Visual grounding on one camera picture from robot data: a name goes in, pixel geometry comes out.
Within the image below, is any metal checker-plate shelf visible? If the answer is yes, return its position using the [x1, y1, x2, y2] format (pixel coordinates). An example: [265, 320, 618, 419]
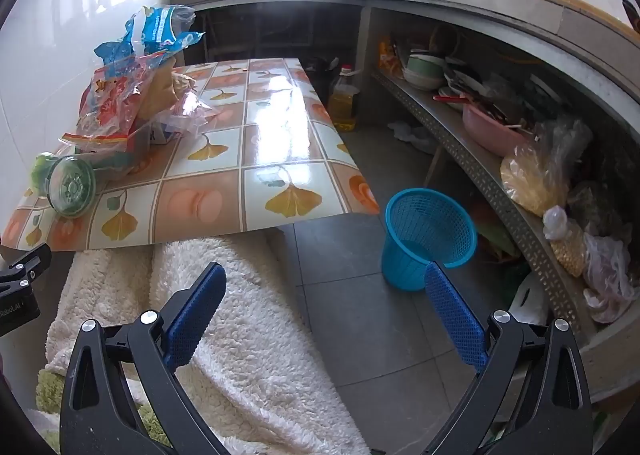
[372, 67, 601, 336]

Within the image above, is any dark bottle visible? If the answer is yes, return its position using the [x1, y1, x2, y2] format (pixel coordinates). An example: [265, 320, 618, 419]
[304, 57, 341, 103]

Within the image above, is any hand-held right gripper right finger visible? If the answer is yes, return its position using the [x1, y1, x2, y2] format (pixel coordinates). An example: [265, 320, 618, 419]
[422, 261, 594, 455]

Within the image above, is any white rag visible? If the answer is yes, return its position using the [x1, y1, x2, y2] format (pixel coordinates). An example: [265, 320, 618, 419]
[387, 120, 437, 154]

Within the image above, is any person's cream fluffy clothing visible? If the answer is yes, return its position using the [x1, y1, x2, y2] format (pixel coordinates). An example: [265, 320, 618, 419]
[25, 230, 372, 455]

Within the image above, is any yellow cooking oil bottle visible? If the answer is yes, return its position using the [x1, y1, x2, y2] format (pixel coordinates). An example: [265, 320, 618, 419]
[327, 65, 362, 132]

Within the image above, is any blue plastic snack packet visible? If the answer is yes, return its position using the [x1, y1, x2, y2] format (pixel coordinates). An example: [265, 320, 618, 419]
[95, 5, 206, 66]

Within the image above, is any red orange snack packet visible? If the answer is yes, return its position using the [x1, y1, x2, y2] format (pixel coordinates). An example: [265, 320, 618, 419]
[61, 55, 176, 170]

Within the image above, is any pinkish white plastic bag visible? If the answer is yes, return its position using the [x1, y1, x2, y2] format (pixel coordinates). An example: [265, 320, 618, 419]
[582, 232, 639, 324]

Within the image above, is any small white plastic bag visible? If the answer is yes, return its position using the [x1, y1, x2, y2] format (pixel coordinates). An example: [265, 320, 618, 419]
[542, 206, 571, 242]

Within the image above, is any blue plastic waste basket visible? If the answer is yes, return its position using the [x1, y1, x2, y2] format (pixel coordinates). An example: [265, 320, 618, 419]
[382, 188, 477, 292]

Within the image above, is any pink plastic basin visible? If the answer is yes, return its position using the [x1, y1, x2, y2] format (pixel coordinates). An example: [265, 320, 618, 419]
[462, 102, 532, 158]

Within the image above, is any green plastic bottle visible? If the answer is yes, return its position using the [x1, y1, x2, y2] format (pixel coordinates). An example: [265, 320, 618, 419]
[32, 152, 97, 218]

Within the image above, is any large white plastic bag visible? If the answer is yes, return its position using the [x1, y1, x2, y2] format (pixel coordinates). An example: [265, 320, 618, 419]
[509, 272, 551, 327]

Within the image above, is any bag of yellow grain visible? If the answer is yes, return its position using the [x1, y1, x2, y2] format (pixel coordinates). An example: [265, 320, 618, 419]
[500, 120, 594, 218]

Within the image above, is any stack of pale bowls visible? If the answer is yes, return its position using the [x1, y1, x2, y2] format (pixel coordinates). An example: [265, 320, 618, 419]
[402, 52, 449, 90]

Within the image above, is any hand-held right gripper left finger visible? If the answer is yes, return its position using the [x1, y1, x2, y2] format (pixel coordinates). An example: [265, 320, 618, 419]
[59, 262, 232, 455]

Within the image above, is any tile-patterned table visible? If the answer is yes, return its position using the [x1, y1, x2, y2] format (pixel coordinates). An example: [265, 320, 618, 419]
[0, 57, 382, 252]

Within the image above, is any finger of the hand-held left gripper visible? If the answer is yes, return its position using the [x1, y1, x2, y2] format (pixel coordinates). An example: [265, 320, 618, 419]
[0, 244, 52, 294]

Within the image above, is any dark filled plastic bag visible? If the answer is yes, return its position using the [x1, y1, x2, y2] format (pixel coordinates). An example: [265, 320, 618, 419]
[570, 180, 627, 237]

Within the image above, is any bag of soybeans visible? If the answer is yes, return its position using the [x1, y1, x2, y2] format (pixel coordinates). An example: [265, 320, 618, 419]
[550, 220, 589, 279]

